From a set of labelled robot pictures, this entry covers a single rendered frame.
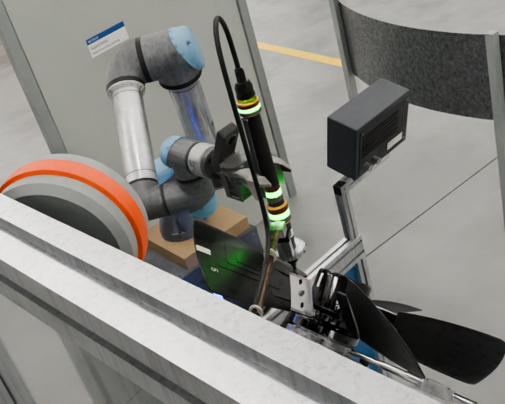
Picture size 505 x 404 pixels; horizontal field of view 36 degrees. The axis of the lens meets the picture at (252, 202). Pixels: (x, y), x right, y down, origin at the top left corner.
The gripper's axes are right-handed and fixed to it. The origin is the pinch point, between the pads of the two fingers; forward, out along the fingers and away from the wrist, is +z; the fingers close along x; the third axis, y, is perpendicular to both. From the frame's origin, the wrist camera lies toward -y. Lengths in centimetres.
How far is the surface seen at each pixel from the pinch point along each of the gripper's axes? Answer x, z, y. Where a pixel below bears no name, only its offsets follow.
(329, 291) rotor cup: 1.0, 8.1, 26.4
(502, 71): -179, -62, 71
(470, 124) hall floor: -253, -134, 150
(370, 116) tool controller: -65, -33, 27
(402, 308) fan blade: -23, 4, 52
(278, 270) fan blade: 6.4, 0.4, 19.8
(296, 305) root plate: 8.2, 5.4, 25.9
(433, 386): 1, 31, 41
